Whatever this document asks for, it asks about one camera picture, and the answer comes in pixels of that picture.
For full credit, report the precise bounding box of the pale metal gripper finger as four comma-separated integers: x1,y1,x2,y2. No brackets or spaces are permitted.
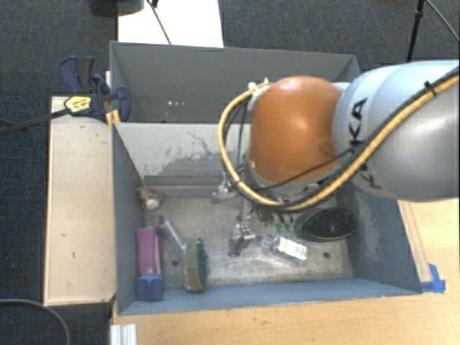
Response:
228,222,257,258
211,172,237,205

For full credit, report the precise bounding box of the clear plastic bottle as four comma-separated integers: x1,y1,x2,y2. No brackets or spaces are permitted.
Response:
257,235,309,267

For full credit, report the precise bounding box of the green and yellow sponge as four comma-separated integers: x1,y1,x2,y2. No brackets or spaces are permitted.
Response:
184,237,210,294

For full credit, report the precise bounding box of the clear glass tube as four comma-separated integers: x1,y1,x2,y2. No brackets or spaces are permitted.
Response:
157,216,188,262

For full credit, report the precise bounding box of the white and orange toy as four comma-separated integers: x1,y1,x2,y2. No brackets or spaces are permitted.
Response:
137,186,163,211

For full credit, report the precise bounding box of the purple bottle with blue cap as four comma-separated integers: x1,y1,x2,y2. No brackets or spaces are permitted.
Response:
135,226,165,303

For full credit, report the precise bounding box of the grey metal bin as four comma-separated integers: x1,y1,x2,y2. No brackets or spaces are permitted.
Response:
109,40,423,316

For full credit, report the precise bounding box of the pale wood board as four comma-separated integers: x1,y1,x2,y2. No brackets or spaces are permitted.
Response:
42,95,117,307

